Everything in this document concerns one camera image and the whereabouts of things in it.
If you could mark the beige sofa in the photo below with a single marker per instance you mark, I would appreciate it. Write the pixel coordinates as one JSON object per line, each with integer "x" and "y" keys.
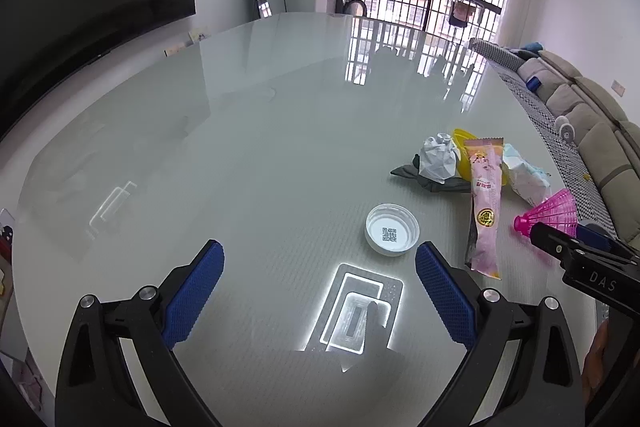
{"x": 605, "y": 147}

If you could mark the person's right hand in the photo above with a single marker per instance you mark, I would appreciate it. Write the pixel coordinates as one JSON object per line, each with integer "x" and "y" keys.
{"x": 596, "y": 357}

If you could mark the wall socket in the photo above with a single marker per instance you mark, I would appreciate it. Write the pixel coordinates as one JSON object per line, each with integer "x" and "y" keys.
{"x": 619, "y": 88}

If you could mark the white plastic bottle cap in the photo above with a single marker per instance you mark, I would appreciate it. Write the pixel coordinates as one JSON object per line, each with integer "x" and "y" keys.
{"x": 391, "y": 229}

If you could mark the white blue packet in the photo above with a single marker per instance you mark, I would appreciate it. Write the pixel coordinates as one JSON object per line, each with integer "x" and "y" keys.
{"x": 525, "y": 177}

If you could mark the pink shuttlecock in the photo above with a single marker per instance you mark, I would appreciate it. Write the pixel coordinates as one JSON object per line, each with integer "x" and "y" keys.
{"x": 552, "y": 209}

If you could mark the pink snack wrapper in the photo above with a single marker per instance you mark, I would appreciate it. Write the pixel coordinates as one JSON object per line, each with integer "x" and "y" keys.
{"x": 486, "y": 207}

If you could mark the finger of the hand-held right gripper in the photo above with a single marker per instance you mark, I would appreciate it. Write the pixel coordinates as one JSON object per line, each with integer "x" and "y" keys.
{"x": 550, "y": 242}
{"x": 594, "y": 235}

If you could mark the white round device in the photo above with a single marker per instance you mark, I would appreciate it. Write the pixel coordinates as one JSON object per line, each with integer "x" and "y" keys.
{"x": 565, "y": 129}

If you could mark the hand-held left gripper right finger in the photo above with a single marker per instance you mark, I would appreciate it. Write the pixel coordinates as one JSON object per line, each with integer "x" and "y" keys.
{"x": 445, "y": 297}

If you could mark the colourful picture board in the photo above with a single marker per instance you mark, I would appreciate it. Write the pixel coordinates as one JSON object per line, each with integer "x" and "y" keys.
{"x": 5, "y": 252}

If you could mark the blue bottle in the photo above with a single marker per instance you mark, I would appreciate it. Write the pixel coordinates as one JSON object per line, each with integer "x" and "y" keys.
{"x": 534, "y": 83}

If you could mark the black stand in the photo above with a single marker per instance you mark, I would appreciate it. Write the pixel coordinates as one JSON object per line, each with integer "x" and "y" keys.
{"x": 342, "y": 2}

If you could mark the yellow plastic wrapper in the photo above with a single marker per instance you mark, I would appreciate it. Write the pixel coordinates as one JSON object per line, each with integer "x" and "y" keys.
{"x": 462, "y": 142}

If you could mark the grey cloth bow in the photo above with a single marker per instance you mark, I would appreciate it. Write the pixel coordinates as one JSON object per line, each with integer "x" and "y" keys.
{"x": 407, "y": 174}

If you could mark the blue cloth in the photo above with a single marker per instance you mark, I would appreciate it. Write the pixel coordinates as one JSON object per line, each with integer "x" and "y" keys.
{"x": 531, "y": 49}

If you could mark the white paper ball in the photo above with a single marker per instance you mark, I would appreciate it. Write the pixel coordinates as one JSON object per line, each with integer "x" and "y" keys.
{"x": 437, "y": 157}

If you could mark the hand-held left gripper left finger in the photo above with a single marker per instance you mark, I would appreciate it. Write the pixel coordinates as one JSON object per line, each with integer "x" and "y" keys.
{"x": 197, "y": 297}

